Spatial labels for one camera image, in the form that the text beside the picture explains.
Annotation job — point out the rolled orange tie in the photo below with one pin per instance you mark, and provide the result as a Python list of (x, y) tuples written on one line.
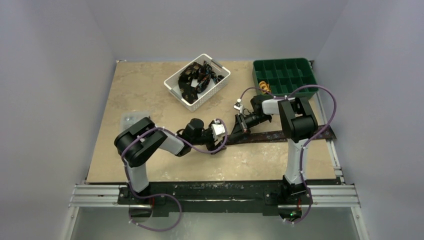
[(265, 87)]

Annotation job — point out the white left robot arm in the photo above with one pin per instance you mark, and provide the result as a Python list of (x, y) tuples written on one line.
[(137, 144)]

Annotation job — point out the maroon blue floral tie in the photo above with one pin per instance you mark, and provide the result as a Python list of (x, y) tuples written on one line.
[(272, 137)]

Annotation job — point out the clear plastic screw box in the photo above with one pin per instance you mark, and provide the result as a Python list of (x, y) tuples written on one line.
[(128, 119)]

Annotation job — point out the dark ties in basket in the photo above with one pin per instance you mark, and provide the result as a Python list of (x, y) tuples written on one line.
[(195, 79)]

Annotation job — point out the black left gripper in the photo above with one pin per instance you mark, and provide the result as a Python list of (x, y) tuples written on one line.
[(211, 146)]

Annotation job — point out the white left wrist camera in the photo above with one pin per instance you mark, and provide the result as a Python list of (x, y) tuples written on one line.
[(219, 130)]

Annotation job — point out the white perforated plastic basket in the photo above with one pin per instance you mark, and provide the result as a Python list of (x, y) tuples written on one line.
[(172, 85)]

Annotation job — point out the aluminium frame rail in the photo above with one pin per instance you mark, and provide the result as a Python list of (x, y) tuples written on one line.
[(138, 86)]

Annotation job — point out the green compartment tray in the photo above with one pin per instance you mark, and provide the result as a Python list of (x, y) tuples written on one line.
[(283, 75)]

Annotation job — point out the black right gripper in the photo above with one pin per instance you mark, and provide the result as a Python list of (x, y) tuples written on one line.
[(241, 123)]

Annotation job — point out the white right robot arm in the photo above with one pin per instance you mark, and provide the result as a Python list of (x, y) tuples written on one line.
[(298, 124)]

